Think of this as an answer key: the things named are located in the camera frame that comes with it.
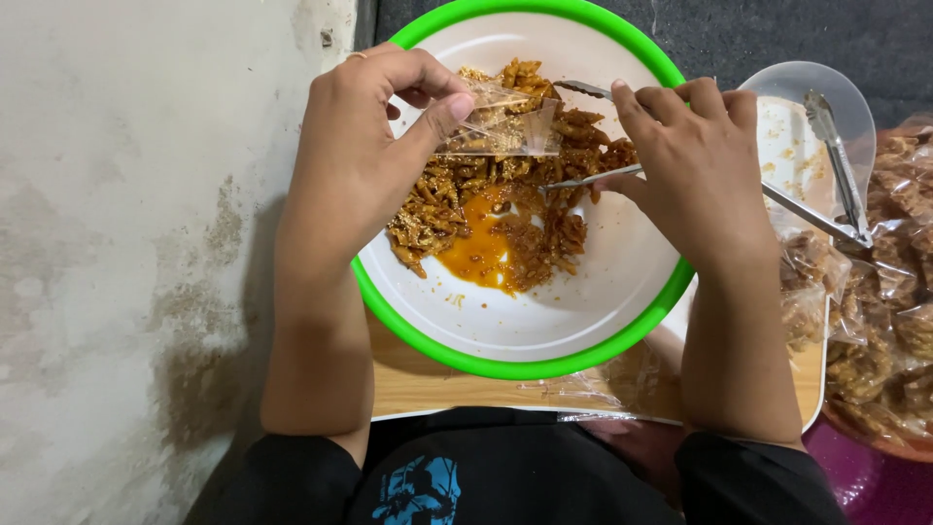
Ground person's right hand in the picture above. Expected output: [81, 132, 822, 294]
[594, 76, 781, 269]

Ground person's left hand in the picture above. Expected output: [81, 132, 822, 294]
[280, 42, 478, 252]

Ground long metal tongs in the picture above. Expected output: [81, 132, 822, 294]
[539, 79, 868, 250]

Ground small clear plastic bag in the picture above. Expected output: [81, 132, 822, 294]
[436, 76, 564, 158]

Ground spicy fried macaroni snack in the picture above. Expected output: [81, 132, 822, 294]
[386, 58, 639, 296]

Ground toothed metal tongs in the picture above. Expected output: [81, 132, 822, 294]
[804, 89, 874, 245]

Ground orange chili oil puddle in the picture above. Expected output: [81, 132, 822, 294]
[436, 186, 520, 294]

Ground green-rimmed white basin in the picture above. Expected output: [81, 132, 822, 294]
[351, 0, 697, 382]

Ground pile of empty clear bags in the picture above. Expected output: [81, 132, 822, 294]
[518, 341, 688, 425]

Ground wooden tray with white edge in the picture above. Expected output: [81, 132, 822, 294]
[370, 273, 830, 436]

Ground heap of packed snack bags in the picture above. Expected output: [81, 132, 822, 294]
[776, 113, 933, 446]

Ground person's black shirt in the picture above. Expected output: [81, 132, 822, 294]
[186, 407, 850, 525]

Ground purple plastic stool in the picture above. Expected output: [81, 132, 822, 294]
[800, 417, 933, 525]

